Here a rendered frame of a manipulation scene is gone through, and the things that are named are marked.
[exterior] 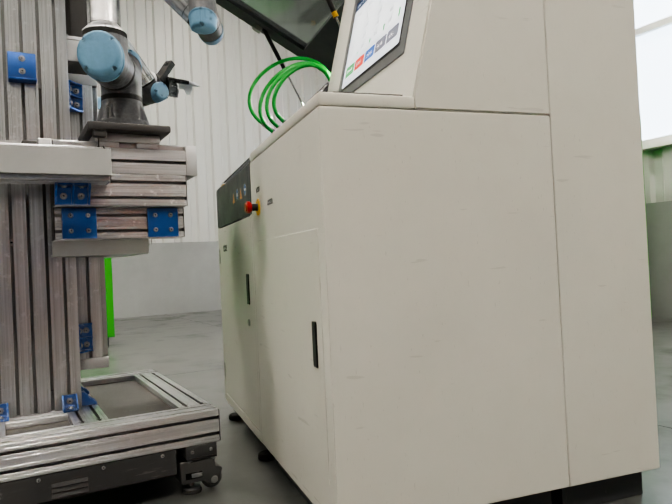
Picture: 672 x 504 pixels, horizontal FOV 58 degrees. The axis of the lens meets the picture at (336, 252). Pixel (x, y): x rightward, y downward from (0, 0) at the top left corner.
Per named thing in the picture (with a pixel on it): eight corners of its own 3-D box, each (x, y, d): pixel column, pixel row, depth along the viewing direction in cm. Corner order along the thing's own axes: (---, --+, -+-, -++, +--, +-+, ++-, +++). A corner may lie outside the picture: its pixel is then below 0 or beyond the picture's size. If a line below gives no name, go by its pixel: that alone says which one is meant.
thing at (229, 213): (219, 227, 252) (217, 189, 252) (229, 227, 253) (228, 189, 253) (249, 214, 193) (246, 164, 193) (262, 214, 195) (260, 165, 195)
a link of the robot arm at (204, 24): (221, 39, 174) (219, 1, 174) (215, 24, 163) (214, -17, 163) (193, 40, 173) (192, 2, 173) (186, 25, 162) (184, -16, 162)
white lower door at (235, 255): (224, 392, 252) (217, 229, 253) (230, 392, 253) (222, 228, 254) (257, 431, 191) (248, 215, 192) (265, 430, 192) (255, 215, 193)
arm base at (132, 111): (99, 124, 167) (98, 88, 167) (92, 135, 180) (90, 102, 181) (155, 127, 175) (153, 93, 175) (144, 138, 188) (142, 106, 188)
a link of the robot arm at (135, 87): (147, 103, 184) (145, 58, 184) (135, 90, 171) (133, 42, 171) (107, 104, 183) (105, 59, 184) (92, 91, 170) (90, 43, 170)
